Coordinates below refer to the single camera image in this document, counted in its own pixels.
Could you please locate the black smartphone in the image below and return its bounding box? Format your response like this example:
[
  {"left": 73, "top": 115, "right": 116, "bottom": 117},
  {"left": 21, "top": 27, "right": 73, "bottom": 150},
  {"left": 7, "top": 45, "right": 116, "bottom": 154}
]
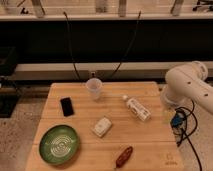
[{"left": 60, "top": 97, "right": 74, "bottom": 117}]

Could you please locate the white plastic bottle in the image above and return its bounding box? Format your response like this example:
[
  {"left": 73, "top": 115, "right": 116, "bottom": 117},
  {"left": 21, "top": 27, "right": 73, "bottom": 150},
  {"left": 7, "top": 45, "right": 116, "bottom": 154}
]
[{"left": 122, "top": 95, "right": 151, "bottom": 121}]

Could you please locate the right black hanging cable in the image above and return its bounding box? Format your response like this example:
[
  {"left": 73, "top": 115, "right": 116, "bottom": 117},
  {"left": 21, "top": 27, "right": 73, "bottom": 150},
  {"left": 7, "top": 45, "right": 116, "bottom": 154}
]
[{"left": 103, "top": 10, "right": 142, "bottom": 81}]

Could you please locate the blue cable connector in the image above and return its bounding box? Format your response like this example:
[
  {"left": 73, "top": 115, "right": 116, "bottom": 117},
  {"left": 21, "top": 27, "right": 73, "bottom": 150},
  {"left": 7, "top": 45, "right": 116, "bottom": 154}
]
[{"left": 170, "top": 112, "right": 185, "bottom": 128}]

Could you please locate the clear plastic cup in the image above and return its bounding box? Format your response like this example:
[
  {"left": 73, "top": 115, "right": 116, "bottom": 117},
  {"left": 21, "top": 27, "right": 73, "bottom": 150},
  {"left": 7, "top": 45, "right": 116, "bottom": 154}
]
[{"left": 86, "top": 78, "right": 102, "bottom": 100}]

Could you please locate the green ceramic bowl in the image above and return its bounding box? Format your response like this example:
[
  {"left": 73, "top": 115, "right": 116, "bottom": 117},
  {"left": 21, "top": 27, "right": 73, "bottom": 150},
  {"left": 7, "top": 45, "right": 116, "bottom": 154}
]
[{"left": 39, "top": 125, "right": 80, "bottom": 165}]

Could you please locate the left black hanging cable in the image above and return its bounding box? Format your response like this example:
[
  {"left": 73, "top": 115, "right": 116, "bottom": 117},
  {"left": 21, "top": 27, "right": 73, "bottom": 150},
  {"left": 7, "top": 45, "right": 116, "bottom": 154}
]
[{"left": 62, "top": 11, "right": 82, "bottom": 82}]

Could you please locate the brown red sausage toy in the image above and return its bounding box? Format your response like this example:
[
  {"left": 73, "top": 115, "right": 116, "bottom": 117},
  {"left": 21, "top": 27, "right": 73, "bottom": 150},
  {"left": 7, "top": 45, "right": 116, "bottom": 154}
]
[{"left": 115, "top": 146, "right": 133, "bottom": 168}]

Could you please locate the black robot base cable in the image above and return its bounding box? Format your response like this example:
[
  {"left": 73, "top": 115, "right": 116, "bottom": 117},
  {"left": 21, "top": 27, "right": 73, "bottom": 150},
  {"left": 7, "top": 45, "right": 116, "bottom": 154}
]
[{"left": 173, "top": 99, "right": 203, "bottom": 171}]

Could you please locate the black hanging cable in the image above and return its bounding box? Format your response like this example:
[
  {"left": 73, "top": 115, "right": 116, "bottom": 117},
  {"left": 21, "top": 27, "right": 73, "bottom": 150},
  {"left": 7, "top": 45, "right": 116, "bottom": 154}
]
[
  {"left": 103, "top": 10, "right": 142, "bottom": 81},
  {"left": 62, "top": 11, "right": 82, "bottom": 82}
]

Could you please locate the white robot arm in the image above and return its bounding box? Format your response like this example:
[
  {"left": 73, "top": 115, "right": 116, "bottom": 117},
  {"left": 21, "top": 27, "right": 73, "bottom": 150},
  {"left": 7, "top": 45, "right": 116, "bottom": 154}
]
[{"left": 160, "top": 61, "right": 213, "bottom": 115}]

